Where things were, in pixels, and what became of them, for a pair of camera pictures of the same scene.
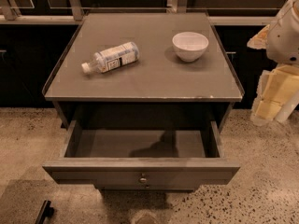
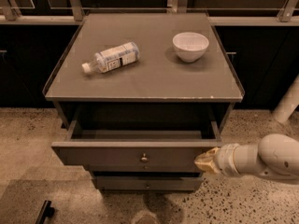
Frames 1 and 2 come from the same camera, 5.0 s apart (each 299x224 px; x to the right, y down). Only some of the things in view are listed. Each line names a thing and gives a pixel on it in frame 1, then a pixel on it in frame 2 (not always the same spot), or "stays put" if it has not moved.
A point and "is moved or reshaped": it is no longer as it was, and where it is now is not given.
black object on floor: x=46 y=212 stays put
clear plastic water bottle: x=113 y=58 stays put
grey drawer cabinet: x=155 y=91 stays put
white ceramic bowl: x=190 y=46 stays put
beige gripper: x=284 y=41 to x=226 y=159
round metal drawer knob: x=142 y=179 to x=144 y=159
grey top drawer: x=142 y=160 is moved or reshaped
